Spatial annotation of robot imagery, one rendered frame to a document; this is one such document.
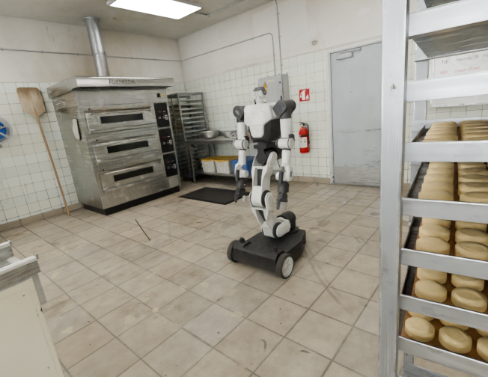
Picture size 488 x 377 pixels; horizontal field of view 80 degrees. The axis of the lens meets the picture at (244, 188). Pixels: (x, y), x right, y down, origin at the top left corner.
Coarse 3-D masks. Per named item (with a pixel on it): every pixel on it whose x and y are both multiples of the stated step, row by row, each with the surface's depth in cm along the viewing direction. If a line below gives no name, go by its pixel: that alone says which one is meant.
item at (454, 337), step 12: (408, 312) 63; (408, 324) 57; (420, 324) 57; (432, 324) 59; (444, 324) 58; (456, 324) 57; (408, 336) 57; (420, 336) 55; (432, 336) 55; (444, 336) 54; (456, 336) 53; (468, 336) 53; (480, 336) 55; (444, 348) 53; (456, 348) 52; (468, 348) 52; (480, 348) 51; (480, 360) 50
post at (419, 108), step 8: (416, 48) 75; (416, 64) 76; (424, 64) 75; (416, 72) 76; (424, 72) 75; (416, 104) 78; (424, 104) 77; (416, 112) 79; (424, 112) 78; (416, 168) 82; (408, 360) 99; (408, 376) 101
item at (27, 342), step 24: (0, 264) 115; (24, 288) 101; (0, 312) 96; (24, 312) 101; (0, 336) 96; (24, 336) 101; (48, 336) 108; (0, 360) 96; (24, 360) 102; (48, 360) 108
